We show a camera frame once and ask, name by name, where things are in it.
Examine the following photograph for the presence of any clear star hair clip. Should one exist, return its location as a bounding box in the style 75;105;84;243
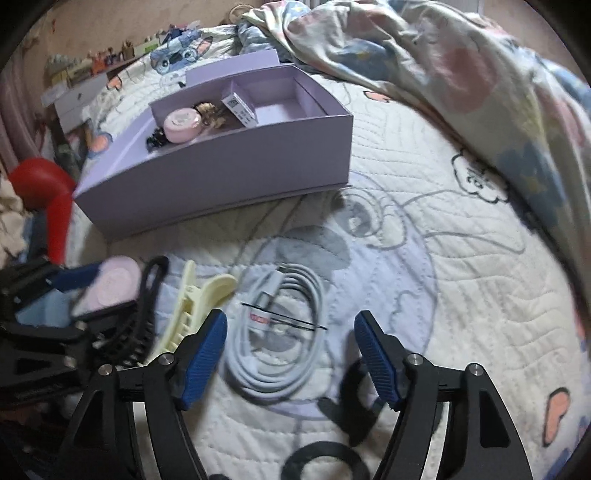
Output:
193;102;226;129

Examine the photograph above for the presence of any black claw hair clip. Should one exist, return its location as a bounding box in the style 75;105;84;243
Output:
97;256;169;368

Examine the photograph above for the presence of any white cable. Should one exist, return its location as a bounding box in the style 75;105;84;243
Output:
223;263;332;402

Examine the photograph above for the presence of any cream claw hair clip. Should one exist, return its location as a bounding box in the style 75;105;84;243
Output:
144;260;238;365

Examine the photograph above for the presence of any small purple product box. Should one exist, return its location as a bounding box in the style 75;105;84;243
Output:
222;93;259;128

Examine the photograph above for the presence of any floral comforter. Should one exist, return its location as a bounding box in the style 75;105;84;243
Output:
239;0;591;361

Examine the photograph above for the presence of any red chair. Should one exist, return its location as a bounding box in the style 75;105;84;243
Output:
8;157;76;265

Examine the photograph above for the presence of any lavender cardboard box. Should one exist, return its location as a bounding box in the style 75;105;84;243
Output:
74;50;353;240

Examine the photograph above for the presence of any clothes pile on chair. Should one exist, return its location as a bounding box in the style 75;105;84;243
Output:
0;174;27;268

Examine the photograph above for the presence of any pink round case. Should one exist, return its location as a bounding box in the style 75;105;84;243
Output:
162;108;204;144

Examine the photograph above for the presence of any pink round compact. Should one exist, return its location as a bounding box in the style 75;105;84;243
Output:
71;256;141;317

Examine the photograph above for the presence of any purple curtain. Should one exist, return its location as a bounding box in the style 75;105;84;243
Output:
1;51;43;173

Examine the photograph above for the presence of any white drawer unit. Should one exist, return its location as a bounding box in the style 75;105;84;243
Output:
54;73;108;134

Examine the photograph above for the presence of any white quilted cartoon bedspread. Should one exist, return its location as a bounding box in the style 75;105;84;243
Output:
68;76;590;479

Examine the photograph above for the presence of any black polka dot scrunchie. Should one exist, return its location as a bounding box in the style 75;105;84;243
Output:
145;127;169;152

